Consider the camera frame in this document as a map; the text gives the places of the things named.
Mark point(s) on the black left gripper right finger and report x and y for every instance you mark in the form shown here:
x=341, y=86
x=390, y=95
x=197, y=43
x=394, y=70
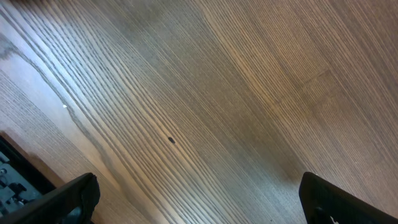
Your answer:
x=323, y=202

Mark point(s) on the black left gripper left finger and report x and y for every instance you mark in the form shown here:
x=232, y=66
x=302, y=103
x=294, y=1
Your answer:
x=73, y=202

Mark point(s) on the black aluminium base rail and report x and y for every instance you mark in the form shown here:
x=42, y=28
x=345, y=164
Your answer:
x=21, y=182

